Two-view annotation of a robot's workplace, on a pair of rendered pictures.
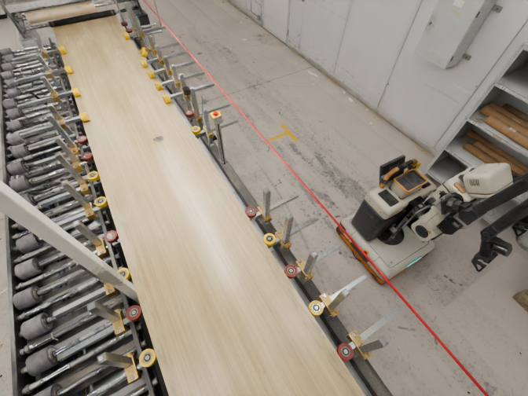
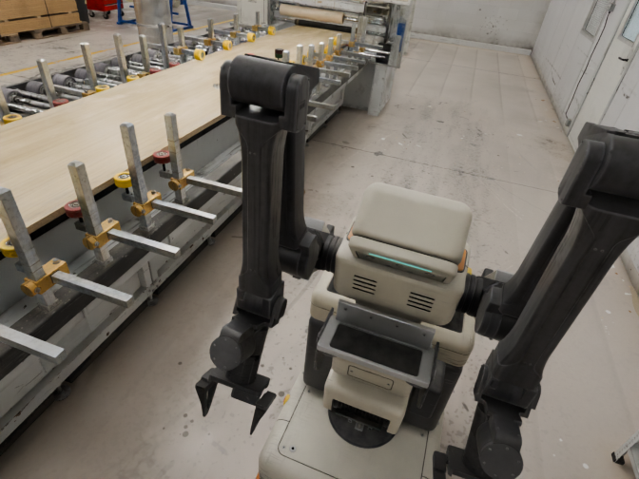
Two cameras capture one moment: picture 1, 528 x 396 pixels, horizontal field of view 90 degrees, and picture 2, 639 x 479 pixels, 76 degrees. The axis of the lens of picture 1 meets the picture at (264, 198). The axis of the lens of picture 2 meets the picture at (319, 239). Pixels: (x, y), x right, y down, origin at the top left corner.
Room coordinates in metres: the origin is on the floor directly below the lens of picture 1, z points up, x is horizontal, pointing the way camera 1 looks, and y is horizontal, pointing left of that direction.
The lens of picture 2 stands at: (0.40, -1.68, 1.75)
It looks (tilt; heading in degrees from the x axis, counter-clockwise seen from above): 36 degrees down; 47
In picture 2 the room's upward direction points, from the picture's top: 6 degrees clockwise
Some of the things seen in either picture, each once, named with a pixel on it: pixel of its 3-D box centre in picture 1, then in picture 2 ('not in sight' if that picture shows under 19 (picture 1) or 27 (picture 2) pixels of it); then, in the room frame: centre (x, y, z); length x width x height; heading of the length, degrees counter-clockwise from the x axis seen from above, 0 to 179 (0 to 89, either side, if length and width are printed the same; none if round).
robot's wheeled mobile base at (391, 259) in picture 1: (383, 236); (358, 429); (1.19, -1.18, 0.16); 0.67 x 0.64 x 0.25; 31
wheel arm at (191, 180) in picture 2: (273, 207); (202, 182); (1.10, -0.08, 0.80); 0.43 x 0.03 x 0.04; 122
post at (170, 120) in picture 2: (265, 210); (176, 165); (1.01, -0.02, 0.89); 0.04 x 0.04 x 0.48; 32
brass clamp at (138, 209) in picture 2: (283, 240); (146, 203); (0.82, -0.14, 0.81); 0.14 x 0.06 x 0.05; 32
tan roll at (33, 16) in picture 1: (78, 9); (327, 16); (3.99, 2.49, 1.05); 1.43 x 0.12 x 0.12; 122
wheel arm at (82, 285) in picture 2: (339, 294); (73, 282); (0.46, -0.47, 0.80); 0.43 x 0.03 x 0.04; 122
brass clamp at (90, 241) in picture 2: (304, 269); (102, 234); (0.61, -0.27, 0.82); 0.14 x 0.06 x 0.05; 32
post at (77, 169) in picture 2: (307, 269); (92, 223); (0.59, -0.28, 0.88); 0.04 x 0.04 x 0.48; 32
